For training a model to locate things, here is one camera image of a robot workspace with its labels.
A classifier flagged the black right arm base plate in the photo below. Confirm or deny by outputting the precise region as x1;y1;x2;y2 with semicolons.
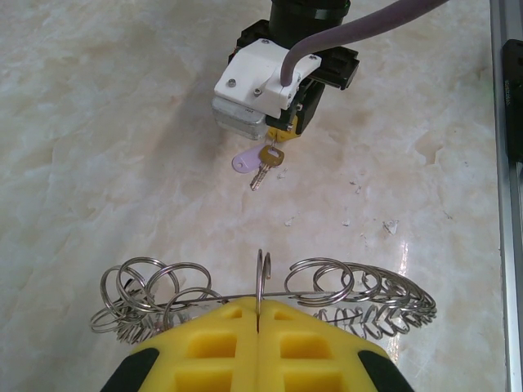
501;38;523;164

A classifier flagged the brass key with lilac tag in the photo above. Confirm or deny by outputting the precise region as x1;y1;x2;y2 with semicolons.
230;143;286;192

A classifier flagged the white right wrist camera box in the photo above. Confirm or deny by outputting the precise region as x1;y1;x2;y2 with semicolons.
211;38;324;142

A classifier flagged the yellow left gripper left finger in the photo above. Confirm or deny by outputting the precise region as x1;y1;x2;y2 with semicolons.
100;296;261;392

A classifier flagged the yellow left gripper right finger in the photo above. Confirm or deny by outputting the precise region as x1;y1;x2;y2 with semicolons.
259;299;413;392

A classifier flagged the large wire ring with keyrings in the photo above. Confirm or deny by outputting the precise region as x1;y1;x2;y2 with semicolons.
88;248;438;347

